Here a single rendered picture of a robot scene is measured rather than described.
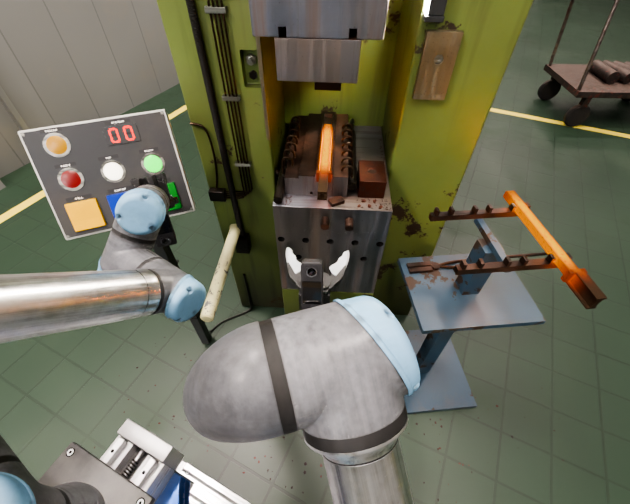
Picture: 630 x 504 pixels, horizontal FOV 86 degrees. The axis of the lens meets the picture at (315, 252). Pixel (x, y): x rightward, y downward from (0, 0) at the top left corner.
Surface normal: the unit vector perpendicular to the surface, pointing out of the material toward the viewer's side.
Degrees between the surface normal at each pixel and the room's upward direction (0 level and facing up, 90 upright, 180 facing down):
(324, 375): 35
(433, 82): 90
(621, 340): 0
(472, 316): 0
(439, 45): 90
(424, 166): 90
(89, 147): 60
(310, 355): 15
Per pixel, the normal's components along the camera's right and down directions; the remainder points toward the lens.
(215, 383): -0.49, -0.29
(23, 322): 0.85, 0.35
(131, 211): 0.32, 0.26
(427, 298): 0.00, -0.67
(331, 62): -0.07, 0.74
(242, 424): -0.11, 0.37
